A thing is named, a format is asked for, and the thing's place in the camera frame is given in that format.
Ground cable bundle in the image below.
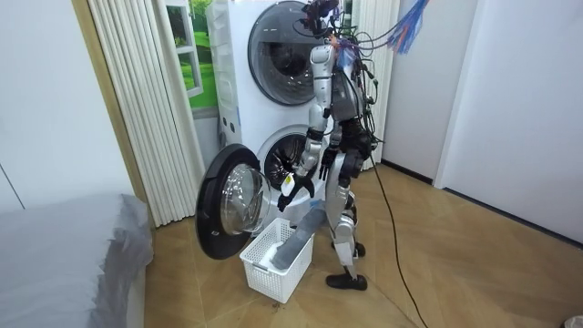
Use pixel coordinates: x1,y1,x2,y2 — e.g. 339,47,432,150
339,0,432,56

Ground robot legs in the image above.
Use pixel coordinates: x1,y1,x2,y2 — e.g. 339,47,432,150
324,151,369,292

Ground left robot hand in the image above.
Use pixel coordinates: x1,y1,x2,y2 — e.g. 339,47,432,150
276,171,317,213

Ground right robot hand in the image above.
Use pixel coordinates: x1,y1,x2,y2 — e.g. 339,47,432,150
318,146,340,182

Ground round glass washing machine door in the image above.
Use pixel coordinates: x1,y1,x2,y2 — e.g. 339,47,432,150
195,143,273,261

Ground window landscape wall poster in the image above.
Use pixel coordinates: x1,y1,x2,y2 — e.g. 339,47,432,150
165,0,220,111

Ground robot body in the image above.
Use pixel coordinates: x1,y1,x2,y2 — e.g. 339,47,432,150
292,0,380,159

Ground black floor cable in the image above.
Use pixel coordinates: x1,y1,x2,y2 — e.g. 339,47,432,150
367,153,430,328

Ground white stacked washing machine tower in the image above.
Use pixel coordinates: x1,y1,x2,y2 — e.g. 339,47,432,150
205,0,366,225

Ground white plastic laundry basket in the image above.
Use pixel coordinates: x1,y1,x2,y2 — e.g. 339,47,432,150
239,217,316,305

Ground white cloth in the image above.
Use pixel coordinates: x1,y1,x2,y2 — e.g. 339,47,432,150
258,241,286,271

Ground grey cloth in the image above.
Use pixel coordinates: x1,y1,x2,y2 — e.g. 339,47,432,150
271,206,328,272

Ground grey bed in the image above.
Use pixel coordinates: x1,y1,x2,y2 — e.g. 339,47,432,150
0,192,155,328

